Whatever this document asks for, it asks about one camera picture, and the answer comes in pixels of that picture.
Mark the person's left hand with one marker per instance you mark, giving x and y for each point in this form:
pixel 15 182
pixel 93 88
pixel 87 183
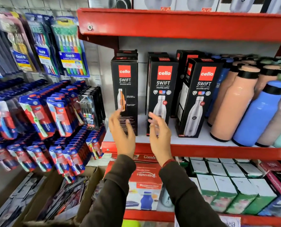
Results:
pixel 121 139

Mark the person's right hand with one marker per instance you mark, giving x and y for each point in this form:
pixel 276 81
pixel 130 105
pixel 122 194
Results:
pixel 161 144

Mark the person's left thumb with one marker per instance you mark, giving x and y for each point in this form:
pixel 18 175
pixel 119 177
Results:
pixel 131 130

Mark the person's right thumb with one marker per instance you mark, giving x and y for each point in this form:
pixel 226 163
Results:
pixel 152 123

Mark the person's left forearm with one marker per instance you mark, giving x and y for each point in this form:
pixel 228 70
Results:
pixel 112 193

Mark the person's right forearm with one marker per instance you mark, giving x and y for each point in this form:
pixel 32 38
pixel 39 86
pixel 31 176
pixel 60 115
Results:
pixel 185 198

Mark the flat red box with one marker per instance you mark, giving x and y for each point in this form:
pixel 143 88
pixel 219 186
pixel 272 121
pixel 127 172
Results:
pixel 145 157

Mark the red thread wrist band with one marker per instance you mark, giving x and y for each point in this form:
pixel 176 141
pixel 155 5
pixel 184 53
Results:
pixel 168 162

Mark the stack of black toothbrush packs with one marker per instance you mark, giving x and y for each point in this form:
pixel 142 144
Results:
pixel 93 106

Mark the red lunch set box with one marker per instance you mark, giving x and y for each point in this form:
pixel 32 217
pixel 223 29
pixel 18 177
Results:
pixel 145 179

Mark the row of black bottle boxes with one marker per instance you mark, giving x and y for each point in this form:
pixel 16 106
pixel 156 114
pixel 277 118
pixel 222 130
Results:
pixel 199 96

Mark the brown cardboard box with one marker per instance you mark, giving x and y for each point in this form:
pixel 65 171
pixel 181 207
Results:
pixel 88 196

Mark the row of coloured water bottles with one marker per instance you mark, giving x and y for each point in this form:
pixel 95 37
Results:
pixel 235 103

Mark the pile of packets in carton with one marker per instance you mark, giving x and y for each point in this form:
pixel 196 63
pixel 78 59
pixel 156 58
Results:
pixel 64 198

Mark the rows of red blue toothbrush packets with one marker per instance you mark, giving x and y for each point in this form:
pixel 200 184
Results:
pixel 36 115

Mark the stack of white green boxes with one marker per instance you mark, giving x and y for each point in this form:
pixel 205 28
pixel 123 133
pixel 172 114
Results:
pixel 225 186

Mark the red metal shelf rack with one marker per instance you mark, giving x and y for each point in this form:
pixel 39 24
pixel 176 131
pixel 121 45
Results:
pixel 183 24

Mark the green toothbrush multipack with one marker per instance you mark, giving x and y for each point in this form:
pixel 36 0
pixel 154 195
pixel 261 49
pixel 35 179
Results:
pixel 70 44

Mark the blue toothbrush multipack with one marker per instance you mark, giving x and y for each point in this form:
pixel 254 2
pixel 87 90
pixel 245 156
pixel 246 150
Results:
pixel 42 44

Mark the white price label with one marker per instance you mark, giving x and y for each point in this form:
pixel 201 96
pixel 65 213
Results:
pixel 230 221

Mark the dark picture box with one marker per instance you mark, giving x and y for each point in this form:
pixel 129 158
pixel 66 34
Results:
pixel 109 2

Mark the maroon product box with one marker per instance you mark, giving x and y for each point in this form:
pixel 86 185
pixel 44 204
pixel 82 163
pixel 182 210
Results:
pixel 276 177

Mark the pile of grey flat packets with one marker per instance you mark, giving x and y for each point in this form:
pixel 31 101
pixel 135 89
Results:
pixel 15 205

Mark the yellow toothbrush multipack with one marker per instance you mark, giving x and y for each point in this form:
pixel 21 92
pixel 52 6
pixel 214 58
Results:
pixel 18 42

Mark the blue product box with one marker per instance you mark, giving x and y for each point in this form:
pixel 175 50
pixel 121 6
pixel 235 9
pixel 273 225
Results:
pixel 277 206

